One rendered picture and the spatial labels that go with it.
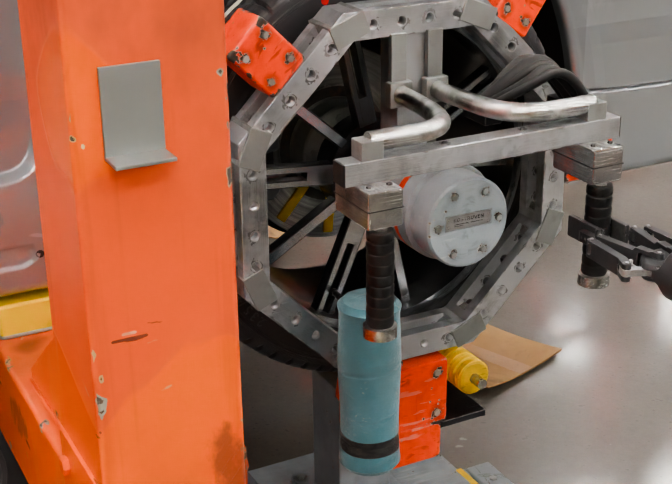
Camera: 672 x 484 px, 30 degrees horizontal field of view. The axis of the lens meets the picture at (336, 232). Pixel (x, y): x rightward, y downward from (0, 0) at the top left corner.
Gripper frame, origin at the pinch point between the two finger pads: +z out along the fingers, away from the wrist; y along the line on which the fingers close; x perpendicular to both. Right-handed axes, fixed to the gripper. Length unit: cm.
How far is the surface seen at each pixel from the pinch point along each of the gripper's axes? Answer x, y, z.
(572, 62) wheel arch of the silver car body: 12.8, 22.3, 36.2
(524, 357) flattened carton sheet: -82, 64, 102
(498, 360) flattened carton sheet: -82, 57, 103
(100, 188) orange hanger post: 24, -73, -16
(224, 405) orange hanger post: -3, -62, -16
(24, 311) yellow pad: -11, -71, 36
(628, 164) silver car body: -7, 36, 36
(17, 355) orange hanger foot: -15, -74, 31
